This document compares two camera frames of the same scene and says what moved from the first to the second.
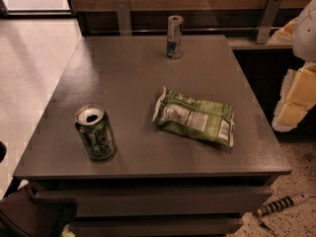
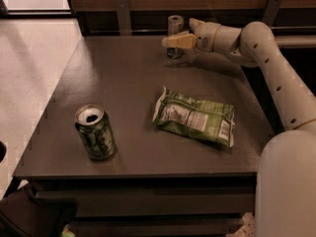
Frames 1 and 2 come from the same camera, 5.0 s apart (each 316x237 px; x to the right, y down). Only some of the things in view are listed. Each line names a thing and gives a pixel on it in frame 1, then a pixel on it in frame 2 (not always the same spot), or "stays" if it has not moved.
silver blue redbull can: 175,37 stays
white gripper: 306,37 -> 207,35
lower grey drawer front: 154,226 stays
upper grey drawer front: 189,202 stays
